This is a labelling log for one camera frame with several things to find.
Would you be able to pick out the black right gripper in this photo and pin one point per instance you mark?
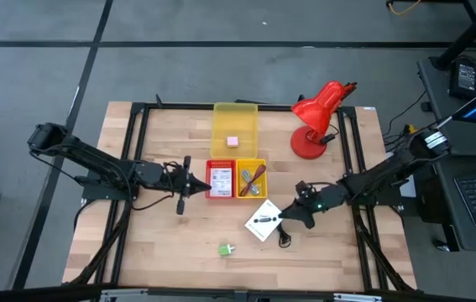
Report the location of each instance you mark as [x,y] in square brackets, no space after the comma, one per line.
[315,201]

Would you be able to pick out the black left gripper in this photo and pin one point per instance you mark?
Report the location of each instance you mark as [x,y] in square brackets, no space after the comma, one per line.
[174,180]

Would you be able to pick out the white card with QR code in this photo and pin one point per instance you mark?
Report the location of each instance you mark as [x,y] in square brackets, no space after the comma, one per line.
[221,182]

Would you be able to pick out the white box with black picture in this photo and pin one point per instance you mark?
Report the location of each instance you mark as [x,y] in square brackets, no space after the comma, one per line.
[263,220]

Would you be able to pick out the pink charger cube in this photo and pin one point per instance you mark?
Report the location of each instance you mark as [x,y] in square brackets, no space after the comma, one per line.
[232,142]

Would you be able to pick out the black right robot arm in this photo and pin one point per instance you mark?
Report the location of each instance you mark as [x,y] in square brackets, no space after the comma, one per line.
[380,174]

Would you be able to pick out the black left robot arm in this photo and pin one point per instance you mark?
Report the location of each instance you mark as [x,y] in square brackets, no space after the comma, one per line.
[103,165]

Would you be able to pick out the yellow translucent bin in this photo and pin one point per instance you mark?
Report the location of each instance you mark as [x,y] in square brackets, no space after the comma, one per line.
[234,121]

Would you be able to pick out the red plastic basket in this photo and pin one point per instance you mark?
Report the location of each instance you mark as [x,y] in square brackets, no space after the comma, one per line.
[207,180]

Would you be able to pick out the yellow plastic basket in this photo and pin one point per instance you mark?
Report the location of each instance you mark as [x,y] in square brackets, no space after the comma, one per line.
[239,168]

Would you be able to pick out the green white charger cube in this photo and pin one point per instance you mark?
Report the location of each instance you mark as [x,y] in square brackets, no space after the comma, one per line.
[224,250]

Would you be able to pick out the red desk lamp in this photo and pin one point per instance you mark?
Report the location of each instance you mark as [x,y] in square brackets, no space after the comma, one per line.
[315,111]

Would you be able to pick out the black desk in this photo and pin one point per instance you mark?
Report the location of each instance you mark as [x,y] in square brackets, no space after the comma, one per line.
[443,126]

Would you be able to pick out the black rig beam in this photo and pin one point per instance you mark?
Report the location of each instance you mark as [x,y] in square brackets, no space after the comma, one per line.
[32,293]

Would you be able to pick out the black power brick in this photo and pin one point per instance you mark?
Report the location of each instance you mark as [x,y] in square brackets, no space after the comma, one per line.
[466,77]

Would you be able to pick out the black stand leg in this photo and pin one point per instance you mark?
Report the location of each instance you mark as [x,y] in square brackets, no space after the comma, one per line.
[472,33]

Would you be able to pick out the black aluminium table frame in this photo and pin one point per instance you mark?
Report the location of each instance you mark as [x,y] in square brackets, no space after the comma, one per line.
[271,107]

